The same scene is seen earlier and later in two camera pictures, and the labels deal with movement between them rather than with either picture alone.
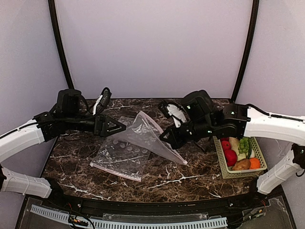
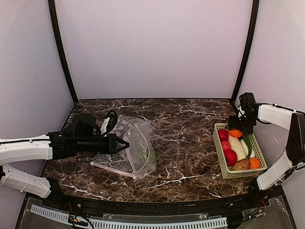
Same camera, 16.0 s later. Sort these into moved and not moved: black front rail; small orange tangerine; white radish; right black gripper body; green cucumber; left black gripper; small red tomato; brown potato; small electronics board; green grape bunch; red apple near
Moved: left black gripper; green grape bunch; right black gripper body
Not moved: small orange tangerine; small red tomato; red apple near; small electronics board; brown potato; green cucumber; white radish; black front rail
